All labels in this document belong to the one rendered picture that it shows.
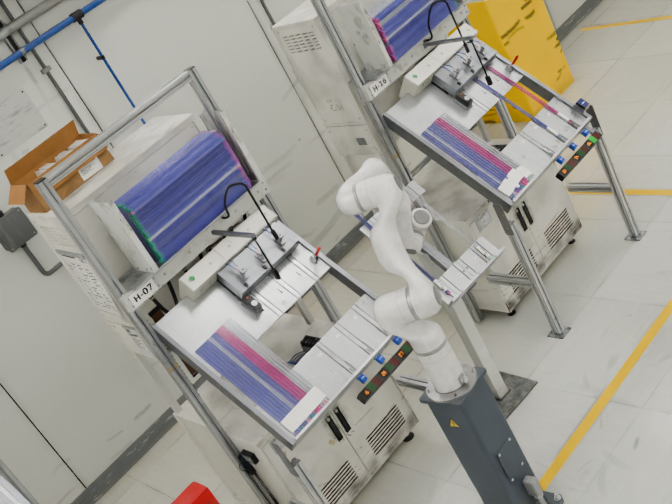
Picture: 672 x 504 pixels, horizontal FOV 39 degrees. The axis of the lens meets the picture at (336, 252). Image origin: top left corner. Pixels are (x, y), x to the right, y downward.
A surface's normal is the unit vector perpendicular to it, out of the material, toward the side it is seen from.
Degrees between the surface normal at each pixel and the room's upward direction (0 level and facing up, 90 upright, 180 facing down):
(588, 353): 0
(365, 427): 90
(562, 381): 0
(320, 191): 90
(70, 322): 90
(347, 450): 90
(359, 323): 43
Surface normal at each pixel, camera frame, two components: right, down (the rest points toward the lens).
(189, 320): 0.11, -0.53
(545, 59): 0.64, 0.06
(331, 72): -0.63, 0.61
